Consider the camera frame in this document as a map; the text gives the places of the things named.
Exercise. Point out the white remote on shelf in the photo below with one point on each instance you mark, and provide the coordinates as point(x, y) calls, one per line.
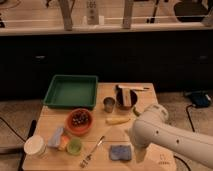
point(92, 12)

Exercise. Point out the knife with wooden handle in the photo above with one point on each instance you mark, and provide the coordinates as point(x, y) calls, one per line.
point(135, 88)

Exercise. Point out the dark brown bowl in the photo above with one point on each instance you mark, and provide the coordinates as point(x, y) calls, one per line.
point(119, 99)

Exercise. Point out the green plastic tray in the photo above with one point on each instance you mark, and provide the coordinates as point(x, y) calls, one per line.
point(72, 91)

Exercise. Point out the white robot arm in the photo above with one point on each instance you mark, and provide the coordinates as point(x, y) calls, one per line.
point(151, 127)

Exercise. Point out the green cucumber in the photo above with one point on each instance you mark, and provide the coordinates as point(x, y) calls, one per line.
point(136, 112)

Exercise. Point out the orange toy block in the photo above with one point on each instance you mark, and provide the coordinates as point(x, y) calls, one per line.
point(63, 143)

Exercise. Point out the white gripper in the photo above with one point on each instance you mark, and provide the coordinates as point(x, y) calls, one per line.
point(140, 154)

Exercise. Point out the orange bowl with grapes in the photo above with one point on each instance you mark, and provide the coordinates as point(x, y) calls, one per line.
point(79, 121)

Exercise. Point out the small metal cup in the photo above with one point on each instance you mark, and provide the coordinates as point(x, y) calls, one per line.
point(109, 104)

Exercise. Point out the dark blue floor device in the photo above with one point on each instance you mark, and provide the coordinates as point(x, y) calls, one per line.
point(199, 99)

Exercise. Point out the blue sponge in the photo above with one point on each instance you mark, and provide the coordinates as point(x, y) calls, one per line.
point(120, 153)

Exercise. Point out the wooden block in bowl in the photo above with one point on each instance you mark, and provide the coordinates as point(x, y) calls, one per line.
point(126, 97)

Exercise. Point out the small green cup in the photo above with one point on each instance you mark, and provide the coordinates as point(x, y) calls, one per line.
point(74, 146)

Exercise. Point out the light blue cloth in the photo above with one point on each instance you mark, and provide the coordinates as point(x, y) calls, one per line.
point(54, 141)

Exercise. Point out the metal fork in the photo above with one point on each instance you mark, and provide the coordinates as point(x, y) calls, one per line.
point(88, 157)

